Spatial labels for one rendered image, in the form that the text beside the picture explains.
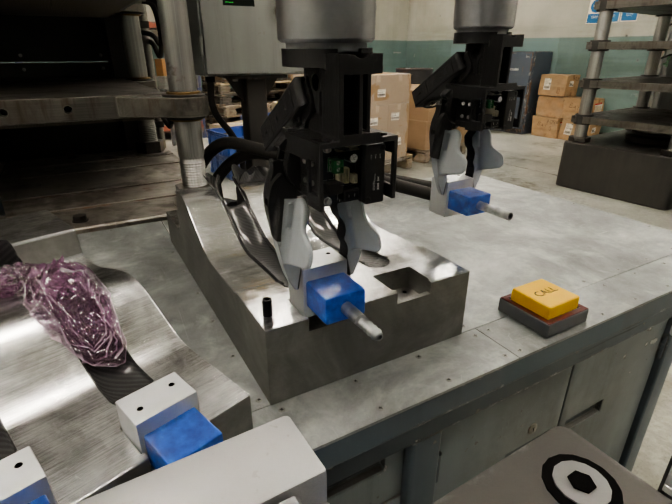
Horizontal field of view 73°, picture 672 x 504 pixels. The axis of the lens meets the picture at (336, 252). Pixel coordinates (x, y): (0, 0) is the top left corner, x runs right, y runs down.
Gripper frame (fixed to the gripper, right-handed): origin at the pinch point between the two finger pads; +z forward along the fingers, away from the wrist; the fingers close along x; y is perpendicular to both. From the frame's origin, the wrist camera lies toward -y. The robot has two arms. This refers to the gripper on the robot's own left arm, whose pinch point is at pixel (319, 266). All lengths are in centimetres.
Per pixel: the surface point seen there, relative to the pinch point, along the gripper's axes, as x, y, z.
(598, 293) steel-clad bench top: 44.2, 4.3, 13.7
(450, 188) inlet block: 27.2, -11.0, -1.0
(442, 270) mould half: 16.2, 0.4, 4.4
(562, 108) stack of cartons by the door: 567, -372, 64
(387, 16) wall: 524, -731, -62
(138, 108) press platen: -5, -76, -7
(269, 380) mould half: -6.9, 2.1, 9.9
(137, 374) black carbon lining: -18.2, -2.5, 7.8
